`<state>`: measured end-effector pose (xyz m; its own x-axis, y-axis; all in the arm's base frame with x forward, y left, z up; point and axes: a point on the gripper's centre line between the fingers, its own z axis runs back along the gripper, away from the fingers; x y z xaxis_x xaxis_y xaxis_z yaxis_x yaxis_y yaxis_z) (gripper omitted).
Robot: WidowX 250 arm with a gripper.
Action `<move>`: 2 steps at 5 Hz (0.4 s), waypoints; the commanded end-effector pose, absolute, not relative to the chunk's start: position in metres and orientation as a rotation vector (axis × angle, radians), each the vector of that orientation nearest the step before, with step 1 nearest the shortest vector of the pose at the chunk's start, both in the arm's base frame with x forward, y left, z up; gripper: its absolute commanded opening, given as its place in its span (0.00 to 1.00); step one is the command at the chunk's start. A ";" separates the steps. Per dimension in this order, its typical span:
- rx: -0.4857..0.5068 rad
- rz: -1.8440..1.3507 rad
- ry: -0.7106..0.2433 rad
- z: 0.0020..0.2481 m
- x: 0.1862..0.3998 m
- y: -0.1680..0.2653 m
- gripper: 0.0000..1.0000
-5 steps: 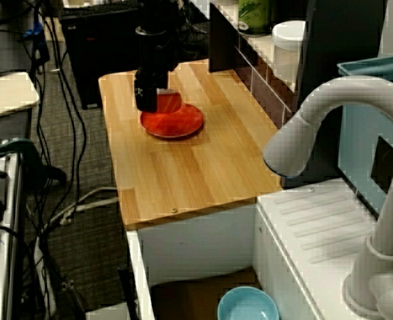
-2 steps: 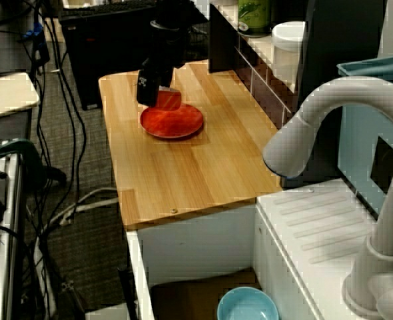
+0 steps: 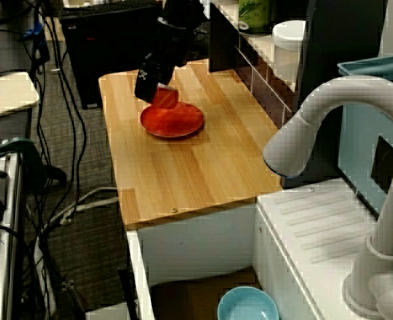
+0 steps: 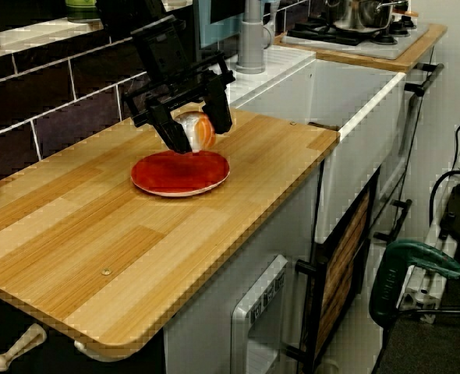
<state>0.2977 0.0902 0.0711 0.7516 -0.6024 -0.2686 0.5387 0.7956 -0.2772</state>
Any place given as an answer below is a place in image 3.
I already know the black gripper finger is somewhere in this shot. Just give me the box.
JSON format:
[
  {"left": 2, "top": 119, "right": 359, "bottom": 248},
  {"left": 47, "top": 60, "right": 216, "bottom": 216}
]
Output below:
[
  {"left": 135, "top": 61, "right": 165, "bottom": 103},
  {"left": 159, "top": 65, "right": 177, "bottom": 87}
]

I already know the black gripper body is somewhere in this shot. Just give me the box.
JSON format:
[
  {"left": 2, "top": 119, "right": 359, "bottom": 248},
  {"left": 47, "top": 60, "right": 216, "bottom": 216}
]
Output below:
[{"left": 146, "top": 19, "right": 190, "bottom": 67}]

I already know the salmon sushi toy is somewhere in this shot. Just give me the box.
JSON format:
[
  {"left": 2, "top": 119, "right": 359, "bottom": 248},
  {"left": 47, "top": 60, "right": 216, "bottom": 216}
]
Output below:
[{"left": 151, "top": 85, "right": 180, "bottom": 110}]

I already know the red round plate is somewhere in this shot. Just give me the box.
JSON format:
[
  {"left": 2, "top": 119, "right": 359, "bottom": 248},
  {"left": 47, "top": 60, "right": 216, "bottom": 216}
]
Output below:
[{"left": 140, "top": 101, "right": 204, "bottom": 139}]

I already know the dark shelf end panel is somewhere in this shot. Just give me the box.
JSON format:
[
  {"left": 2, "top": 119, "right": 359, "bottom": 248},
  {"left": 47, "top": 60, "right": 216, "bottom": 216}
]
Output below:
[{"left": 208, "top": 1, "right": 241, "bottom": 73}]

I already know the green bottle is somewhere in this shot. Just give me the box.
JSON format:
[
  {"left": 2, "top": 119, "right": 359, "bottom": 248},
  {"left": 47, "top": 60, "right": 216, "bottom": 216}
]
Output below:
[{"left": 238, "top": 0, "right": 272, "bottom": 36}]

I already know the beige shelf ledge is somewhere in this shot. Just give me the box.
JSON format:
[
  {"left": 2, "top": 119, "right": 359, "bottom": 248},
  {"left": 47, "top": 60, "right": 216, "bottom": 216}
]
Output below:
[{"left": 211, "top": 0, "right": 299, "bottom": 93}]

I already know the dark tile backsplash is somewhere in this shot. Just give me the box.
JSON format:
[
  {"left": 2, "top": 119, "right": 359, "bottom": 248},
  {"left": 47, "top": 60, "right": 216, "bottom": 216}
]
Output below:
[{"left": 234, "top": 33, "right": 297, "bottom": 129}]

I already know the wooden countertop board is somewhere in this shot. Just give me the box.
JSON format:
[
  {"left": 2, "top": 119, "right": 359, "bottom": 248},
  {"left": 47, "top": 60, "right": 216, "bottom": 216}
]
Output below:
[{"left": 98, "top": 59, "right": 283, "bottom": 231}]

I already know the white lidded plastic container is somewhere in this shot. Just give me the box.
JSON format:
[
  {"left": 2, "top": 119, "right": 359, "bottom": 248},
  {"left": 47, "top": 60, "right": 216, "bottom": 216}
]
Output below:
[{"left": 271, "top": 20, "right": 307, "bottom": 83}]

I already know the cream desk top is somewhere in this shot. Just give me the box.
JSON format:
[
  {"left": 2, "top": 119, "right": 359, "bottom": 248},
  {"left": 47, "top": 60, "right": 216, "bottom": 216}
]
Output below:
[{"left": 0, "top": 71, "right": 41, "bottom": 123}]

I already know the white toy kitchen cabinet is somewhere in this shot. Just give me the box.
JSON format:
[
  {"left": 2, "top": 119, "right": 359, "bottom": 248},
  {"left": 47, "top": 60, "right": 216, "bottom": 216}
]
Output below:
[{"left": 126, "top": 178, "right": 393, "bottom": 320}]

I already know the grey toy faucet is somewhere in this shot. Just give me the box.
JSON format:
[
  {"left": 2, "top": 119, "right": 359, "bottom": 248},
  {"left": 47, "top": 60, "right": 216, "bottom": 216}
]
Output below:
[{"left": 262, "top": 75, "right": 393, "bottom": 317}]

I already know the teal plastic bin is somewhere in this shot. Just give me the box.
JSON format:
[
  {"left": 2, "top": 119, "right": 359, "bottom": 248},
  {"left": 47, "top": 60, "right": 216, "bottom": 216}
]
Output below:
[{"left": 336, "top": 53, "right": 393, "bottom": 217}]

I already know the light blue bowl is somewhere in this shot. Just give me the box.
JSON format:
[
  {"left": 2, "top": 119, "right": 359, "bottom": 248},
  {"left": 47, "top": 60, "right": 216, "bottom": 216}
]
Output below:
[{"left": 216, "top": 285, "right": 280, "bottom": 320}]

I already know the black cable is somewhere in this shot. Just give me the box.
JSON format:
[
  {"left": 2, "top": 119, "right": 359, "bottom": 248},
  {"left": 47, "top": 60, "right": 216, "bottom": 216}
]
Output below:
[
  {"left": 16, "top": 0, "right": 51, "bottom": 167},
  {"left": 41, "top": 0, "right": 88, "bottom": 204}
]

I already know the white floor cable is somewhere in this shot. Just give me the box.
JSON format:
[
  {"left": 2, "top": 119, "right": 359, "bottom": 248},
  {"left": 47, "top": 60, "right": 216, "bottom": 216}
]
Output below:
[{"left": 43, "top": 185, "right": 121, "bottom": 227}]

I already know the dark upright cabinet post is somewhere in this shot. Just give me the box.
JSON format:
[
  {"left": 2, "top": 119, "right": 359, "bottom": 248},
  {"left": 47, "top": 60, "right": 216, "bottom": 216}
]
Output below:
[{"left": 298, "top": 0, "right": 389, "bottom": 187}]

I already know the aluminium frame rail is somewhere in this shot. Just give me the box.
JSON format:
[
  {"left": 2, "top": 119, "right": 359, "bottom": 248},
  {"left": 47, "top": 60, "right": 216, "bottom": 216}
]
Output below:
[{"left": 0, "top": 143, "right": 27, "bottom": 320}]

